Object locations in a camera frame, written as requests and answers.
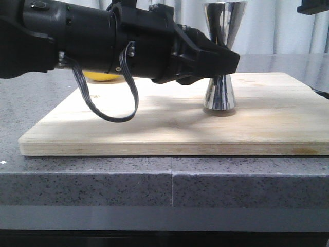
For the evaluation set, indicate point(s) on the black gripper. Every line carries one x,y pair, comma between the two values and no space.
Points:
164,51
310,7

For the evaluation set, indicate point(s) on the steel hourglass jigger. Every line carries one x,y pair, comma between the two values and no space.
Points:
223,21

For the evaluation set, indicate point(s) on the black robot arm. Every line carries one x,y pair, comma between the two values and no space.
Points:
33,33

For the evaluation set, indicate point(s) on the wooden cutting board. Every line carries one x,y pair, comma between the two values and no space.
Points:
275,115

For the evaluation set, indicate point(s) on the yellow lemon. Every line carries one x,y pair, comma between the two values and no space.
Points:
100,77

